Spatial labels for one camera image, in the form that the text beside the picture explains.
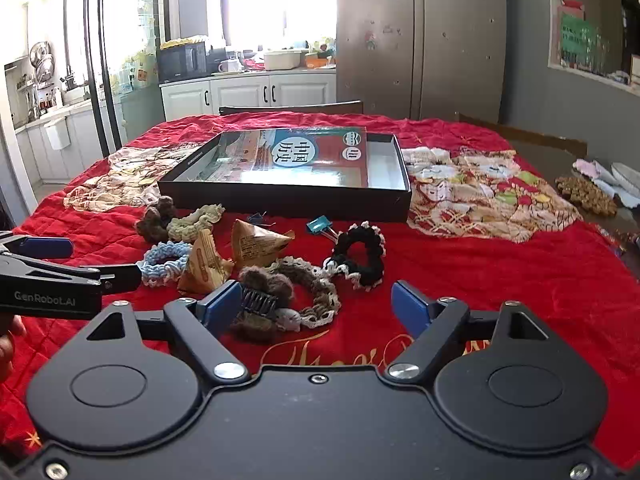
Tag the dark brown fuzzy scrunchie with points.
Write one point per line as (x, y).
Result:
(152, 225)

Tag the steel pot lids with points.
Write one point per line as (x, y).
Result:
(42, 62)

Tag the white lidded pot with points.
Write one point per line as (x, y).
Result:
(281, 60)

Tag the silver refrigerator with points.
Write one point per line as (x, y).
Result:
(420, 40)

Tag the pink and white cloth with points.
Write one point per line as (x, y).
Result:
(607, 172)

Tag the brown and white crochet scrunchie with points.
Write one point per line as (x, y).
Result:
(322, 290)

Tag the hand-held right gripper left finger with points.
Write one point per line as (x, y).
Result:
(220, 306)

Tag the white mug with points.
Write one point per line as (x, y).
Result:
(229, 66)

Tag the small blue binder clip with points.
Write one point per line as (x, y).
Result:
(257, 219)

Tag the white hanging bin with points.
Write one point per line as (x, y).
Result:
(57, 134)

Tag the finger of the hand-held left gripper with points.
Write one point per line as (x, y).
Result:
(120, 279)
(45, 248)

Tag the cream crochet scrunchie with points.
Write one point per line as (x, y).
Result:
(187, 225)

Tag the teal binder clip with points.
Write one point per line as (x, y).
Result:
(317, 225)

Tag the person's left hand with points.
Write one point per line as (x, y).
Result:
(7, 355)

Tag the red printed blanket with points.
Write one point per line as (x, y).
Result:
(500, 285)

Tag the printed book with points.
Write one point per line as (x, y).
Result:
(280, 160)

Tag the light blue crochet scrunchie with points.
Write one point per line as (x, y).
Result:
(160, 252)

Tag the black microwave oven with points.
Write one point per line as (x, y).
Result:
(180, 62)

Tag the brown furry hair claw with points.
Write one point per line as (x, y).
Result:
(265, 282)

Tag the black and white crochet scrunchie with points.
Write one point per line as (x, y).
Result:
(370, 270)

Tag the brown triangular paper packet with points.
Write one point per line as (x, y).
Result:
(255, 245)
(205, 265)

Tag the dark wooden chair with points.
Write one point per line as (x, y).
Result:
(290, 108)

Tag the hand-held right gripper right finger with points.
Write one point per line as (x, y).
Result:
(410, 305)

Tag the black sliding door frame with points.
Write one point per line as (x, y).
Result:
(102, 60)

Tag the white kitchen cabinet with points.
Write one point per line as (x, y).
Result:
(240, 92)

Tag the green paper sign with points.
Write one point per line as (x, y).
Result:
(577, 40)

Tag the black cardboard box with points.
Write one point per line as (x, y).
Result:
(300, 201)

